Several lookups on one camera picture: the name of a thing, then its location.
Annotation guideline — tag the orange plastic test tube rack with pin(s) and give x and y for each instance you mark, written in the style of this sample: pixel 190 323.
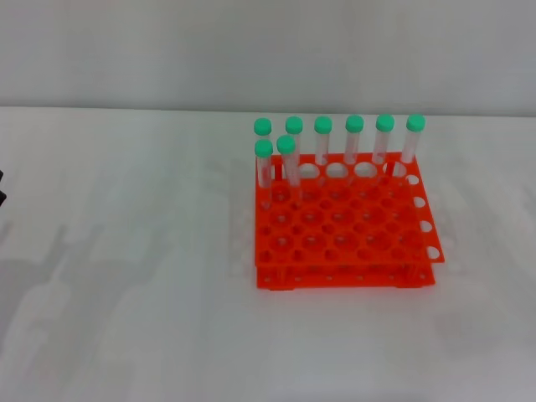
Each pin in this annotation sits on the orange plastic test tube rack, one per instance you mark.
pixel 343 234

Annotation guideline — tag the clear test tube green cap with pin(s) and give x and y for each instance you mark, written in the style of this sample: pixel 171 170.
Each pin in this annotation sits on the clear test tube green cap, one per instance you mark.
pixel 354 122
pixel 323 124
pixel 263 147
pixel 415 122
pixel 262 125
pixel 384 122
pixel 294 124
pixel 286 145

